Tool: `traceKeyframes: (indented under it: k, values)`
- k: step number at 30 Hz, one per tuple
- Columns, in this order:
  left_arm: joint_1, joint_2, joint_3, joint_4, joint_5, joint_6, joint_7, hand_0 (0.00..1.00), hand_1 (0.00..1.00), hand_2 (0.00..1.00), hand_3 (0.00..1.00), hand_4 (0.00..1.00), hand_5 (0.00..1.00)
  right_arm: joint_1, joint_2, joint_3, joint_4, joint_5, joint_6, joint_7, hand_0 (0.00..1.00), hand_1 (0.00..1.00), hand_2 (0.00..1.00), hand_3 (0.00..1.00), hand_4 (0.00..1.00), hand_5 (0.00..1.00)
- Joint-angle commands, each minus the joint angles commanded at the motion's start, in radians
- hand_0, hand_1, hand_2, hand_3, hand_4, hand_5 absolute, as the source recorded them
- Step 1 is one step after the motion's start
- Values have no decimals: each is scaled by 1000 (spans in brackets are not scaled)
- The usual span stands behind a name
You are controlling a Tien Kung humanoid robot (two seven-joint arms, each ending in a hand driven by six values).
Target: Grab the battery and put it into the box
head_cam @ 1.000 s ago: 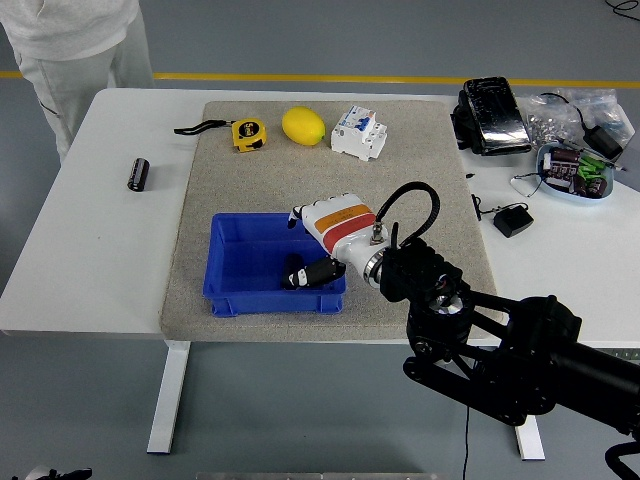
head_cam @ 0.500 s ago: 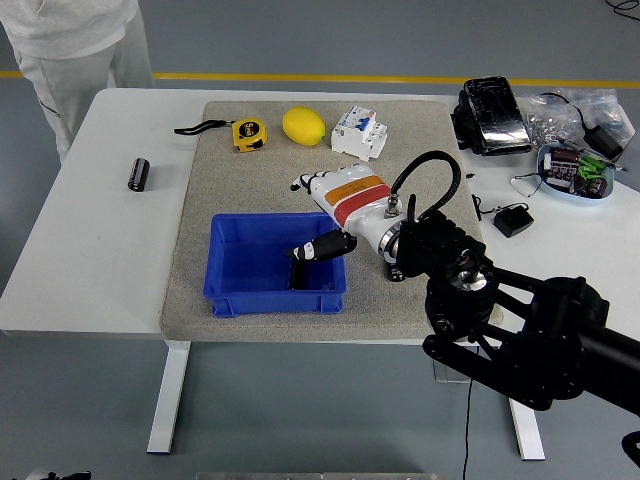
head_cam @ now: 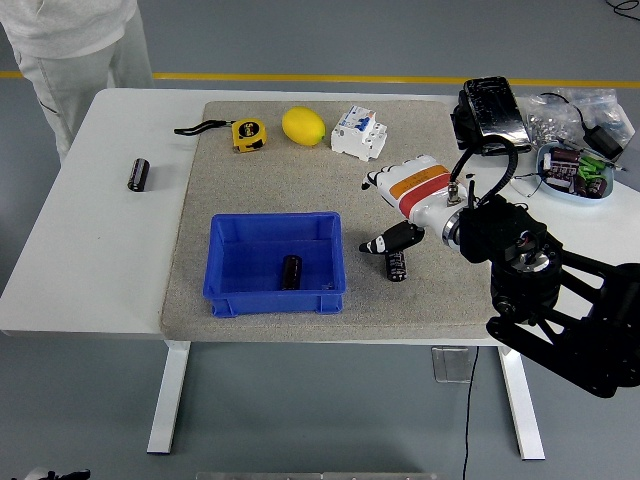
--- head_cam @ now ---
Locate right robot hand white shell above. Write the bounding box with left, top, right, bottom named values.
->
left=358, top=154, right=466, bottom=256

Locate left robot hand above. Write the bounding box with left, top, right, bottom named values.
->
left=24, top=468, right=91, bottom=480

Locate black battery with white print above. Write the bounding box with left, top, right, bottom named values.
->
left=382, top=249, right=409, bottom=282

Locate dark battery with grey stripe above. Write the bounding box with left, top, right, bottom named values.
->
left=281, top=254, right=304, bottom=291

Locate blue plastic box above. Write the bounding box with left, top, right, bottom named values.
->
left=201, top=211, right=347, bottom=318

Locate black cylindrical battery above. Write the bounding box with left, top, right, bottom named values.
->
left=126, top=157, right=151, bottom=193

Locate white circuit breaker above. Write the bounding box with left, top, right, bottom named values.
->
left=329, top=104, right=389, bottom=163

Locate black glossy device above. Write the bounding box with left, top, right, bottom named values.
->
left=449, top=75, right=532, bottom=156

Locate grey-brown mat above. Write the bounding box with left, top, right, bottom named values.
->
left=158, top=100, right=504, bottom=344

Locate white table leg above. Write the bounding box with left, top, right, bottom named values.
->
left=146, top=340, right=192, bottom=455
left=498, top=345, right=546, bottom=461

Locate yellow lemon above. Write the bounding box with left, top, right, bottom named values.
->
left=281, top=106, right=327, bottom=147

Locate light blue bowl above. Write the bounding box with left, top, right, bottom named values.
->
left=535, top=142, right=615, bottom=206

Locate clear plastic bag of screws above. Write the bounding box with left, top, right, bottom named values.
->
left=519, top=88, right=634, bottom=151

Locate large brown capacitor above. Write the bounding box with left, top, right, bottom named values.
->
left=549, top=147, right=581, bottom=190

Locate dark brown capacitor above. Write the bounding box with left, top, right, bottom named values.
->
left=572, top=175, right=610, bottom=200

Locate green connector pile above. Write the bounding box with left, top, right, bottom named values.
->
left=577, top=155, right=606, bottom=180

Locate metal floor plate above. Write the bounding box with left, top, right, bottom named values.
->
left=431, top=346, right=475, bottom=384

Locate yellow tape measure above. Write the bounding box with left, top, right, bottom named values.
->
left=173, top=117, right=267, bottom=154

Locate black pen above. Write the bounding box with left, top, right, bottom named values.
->
left=557, top=139, right=629, bottom=172

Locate person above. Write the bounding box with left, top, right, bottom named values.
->
left=0, top=0, right=154, bottom=164

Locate white and black wire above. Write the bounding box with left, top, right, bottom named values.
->
left=509, top=169, right=547, bottom=197

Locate black power adapter with cord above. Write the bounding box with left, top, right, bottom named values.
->
left=539, top=92, right=625, bottom=160

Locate black looped floor cable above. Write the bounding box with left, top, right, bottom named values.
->
left=606, top=0, right=640, bottom=22

